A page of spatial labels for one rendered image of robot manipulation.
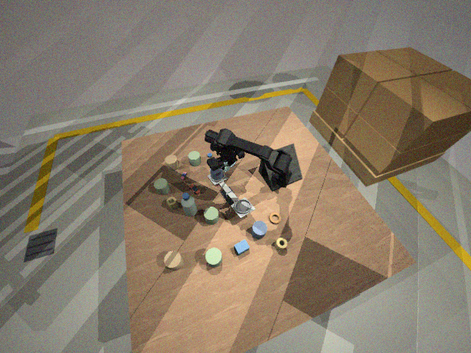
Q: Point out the light blue block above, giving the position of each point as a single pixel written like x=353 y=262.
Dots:
x=241 y=247

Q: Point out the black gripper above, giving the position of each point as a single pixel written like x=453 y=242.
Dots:
x=230 y=158

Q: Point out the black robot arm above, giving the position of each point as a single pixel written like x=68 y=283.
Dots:
x=227 y=141

